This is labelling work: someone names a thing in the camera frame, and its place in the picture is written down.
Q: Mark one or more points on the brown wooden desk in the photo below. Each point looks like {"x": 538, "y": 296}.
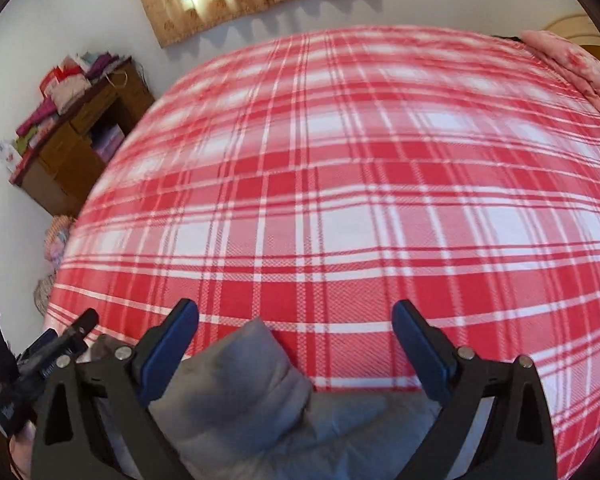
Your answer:
{"x": 59, "y": 173}

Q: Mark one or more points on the pink floral pillow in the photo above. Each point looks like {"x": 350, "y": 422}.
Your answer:
{"x": 572, "y": 62}

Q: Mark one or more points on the white card with picture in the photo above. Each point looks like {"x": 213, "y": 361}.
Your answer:
{"x": 9, "y": 156}

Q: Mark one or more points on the green folded garment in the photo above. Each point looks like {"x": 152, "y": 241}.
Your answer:
{"x": 21, "y": 143}

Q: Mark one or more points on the pile of clothes on floor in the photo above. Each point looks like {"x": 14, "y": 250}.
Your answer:
{"x": 56, "y": 239}

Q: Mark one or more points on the purple folded garment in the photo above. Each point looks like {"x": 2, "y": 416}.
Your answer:
{"x": 102, "y": 63}

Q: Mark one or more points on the purple storage box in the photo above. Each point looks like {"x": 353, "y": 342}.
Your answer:
{"x": 108, "y": 143}

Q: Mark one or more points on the red cardboard box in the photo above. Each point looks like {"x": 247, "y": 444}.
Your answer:
{"x": 57, "y": 75}

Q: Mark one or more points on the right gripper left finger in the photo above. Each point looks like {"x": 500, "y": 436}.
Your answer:
{"x": 71, "y": 441}

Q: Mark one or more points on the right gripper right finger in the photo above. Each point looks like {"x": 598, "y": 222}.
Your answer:
{"x": 497, "y": 409}

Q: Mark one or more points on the magenta folded garment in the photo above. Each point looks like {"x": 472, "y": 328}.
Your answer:
{"x": 46, "y": 109}

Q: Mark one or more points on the beige folded garment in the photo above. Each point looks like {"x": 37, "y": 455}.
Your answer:
{"x": 68, "y": 91}

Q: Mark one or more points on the grey puffer jacket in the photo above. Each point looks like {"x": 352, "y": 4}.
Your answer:
{"x": 241, "y": 410}

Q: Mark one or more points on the grey woven basket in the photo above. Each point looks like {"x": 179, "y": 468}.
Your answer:
{"x": 42, "y": 292}

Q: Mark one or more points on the red plaid bed sheet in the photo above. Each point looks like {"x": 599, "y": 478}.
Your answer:
{"x": 315, "y": 180}

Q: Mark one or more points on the wooden headboard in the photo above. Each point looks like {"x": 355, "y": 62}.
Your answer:
{"x": 578, "y": 29}

